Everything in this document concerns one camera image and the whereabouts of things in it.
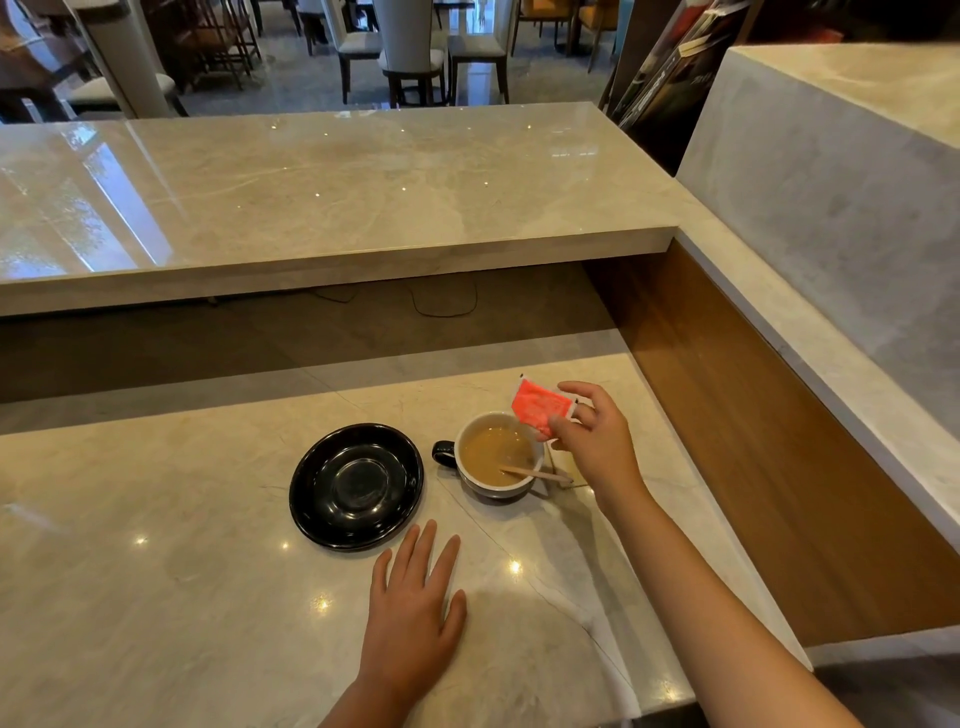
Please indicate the person's left hand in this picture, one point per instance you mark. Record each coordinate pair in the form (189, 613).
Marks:
(409, 637)

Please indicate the person's right hand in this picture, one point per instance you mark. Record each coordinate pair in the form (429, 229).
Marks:
(604, 457)

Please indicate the person's right thumb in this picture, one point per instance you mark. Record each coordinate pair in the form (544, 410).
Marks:
(566, 433)

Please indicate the person's left thumb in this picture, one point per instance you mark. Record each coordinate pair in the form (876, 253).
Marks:
(457, 613)

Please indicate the person's left middle finger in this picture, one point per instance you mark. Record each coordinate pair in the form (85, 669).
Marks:
(420, 555)

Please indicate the red sachet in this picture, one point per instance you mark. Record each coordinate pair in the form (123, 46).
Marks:
(538, 405)

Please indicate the person's right forearm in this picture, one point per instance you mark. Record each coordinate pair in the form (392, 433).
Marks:
(720, 637)

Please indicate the person's left forearm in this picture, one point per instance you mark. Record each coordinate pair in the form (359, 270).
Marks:
(367, 709)

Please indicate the tan paper packet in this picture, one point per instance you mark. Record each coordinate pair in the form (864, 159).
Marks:
(574, 478)

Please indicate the wooden stirrer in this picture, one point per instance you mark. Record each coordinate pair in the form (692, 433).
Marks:
(536, 474)

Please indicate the milky coffee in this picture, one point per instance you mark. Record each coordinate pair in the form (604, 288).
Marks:
(491, 450)

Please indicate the black saucer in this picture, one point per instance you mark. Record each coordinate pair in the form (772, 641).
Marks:
(356, 486)

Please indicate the black coffee cup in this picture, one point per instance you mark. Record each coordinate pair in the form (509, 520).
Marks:
(487, 487)

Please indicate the dark display board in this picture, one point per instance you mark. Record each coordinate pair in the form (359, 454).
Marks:
(667, 75)

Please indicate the grey cushioned wooden chair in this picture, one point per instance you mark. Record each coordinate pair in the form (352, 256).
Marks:
(478, 52)
(356, 46)

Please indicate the orange upholstered chair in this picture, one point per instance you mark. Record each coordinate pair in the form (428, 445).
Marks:
(600, 19)
(541, 15)

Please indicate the white high-backed chair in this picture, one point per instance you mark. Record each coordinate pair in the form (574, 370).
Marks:
(409, 37)

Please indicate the dark wooden slatted chair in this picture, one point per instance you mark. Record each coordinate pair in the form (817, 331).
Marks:
(217, 37)

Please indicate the white cushioned chair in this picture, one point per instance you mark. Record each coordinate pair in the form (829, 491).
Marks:
(94, 94)

